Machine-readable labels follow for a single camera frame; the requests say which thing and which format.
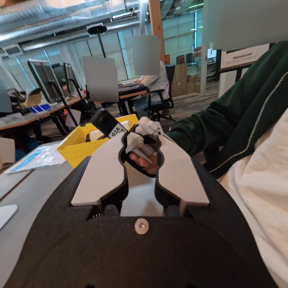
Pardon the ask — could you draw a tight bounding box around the black bag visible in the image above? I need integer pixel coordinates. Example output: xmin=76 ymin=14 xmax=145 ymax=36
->
xmin=118 ymin=83 xmax=147 ymax=94

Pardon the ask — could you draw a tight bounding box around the brown cardboard box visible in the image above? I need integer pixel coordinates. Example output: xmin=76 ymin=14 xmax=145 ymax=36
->
xmin=171 ymin=63 xmax=188 ymax=98

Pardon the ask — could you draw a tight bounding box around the laminated paper sheet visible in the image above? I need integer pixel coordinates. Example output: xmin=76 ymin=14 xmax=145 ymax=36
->
xmin=4 ymin=142 xmax=67 ymax=174

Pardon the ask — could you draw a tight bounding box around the black office monitor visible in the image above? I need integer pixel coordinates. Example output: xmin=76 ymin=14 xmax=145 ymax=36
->
xmin=27 ymin=59 xmax=78 ymax=127
xmin=63 ymin=63 xmax=80 ymax=96

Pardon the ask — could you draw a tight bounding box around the person's right forearm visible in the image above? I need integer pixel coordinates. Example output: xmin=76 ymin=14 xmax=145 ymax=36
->
xmin=168 ymin=101 xmax=237 ymax=158

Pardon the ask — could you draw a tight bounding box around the person's right hand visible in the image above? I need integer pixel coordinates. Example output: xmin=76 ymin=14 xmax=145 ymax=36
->
xmin=130 ymin=153 xmax=159 ymax=175

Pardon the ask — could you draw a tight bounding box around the grey desk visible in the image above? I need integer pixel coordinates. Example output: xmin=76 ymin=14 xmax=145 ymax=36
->
xmin=0 ymin=162 xmax=158 ymax=277

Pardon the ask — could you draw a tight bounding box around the yellow plastic bin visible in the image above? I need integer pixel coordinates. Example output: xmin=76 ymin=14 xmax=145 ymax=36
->
xmin=56 ymin=114 xmax=139 ymax=169

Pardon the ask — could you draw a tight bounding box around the black pole stand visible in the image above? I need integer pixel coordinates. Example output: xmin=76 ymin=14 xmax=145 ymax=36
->
xmin=87 ymin=25 xmax=107 ymax=58

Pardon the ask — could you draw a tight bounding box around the framed marker sign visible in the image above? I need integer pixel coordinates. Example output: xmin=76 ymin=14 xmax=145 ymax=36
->
xmin=218 ymin=43 xmax=270 ymax=84

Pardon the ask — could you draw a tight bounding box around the wooden post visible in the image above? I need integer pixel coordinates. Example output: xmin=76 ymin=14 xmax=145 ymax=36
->
xmin=148 ymin=0 xmax=166 ymax=65

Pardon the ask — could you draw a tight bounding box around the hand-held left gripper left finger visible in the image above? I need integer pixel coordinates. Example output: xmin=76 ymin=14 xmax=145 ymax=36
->
xmin=71 ymin=133 xmax=129 ymax=206

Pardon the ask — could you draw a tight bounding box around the cardboard sheet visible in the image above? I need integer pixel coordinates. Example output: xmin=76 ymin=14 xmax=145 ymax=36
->
xmin=24 ymin=91 xmax=43 ymax=107

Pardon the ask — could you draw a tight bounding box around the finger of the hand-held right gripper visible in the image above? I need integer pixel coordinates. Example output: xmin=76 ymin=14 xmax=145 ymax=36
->
xmin=155 ymin=121 xmax=177 ymax=145
xmin=125 ymin=133 xmax=145 ymax=154

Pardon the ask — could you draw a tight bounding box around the black office chair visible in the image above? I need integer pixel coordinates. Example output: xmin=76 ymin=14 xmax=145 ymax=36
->
xmin=144 ymin=65 xmax=176 ymax=122

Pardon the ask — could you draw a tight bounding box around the black monitor with white stand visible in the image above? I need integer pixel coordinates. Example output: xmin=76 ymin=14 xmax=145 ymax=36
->
xmin=0 ymin=204 xmax=18 ymax=230

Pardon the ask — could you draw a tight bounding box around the blue plastic bin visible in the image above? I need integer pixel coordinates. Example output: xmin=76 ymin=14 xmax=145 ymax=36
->
xmin=28 ymin=105 xmax=49 ymax=113

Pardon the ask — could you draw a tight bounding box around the silver air duct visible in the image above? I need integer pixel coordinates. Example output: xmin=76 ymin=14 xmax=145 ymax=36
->
xmin=0 ymin=0 xmax=140 ymax=46

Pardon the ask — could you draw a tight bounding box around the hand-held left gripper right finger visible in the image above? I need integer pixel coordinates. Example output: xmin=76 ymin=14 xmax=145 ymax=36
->
xmin=155 ymin=135 xmax=210 ymax=216

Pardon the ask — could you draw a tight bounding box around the white garment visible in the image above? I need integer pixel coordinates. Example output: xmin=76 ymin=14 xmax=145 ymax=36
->
xmin=219 ymin=110 xmax=288 ymax=288

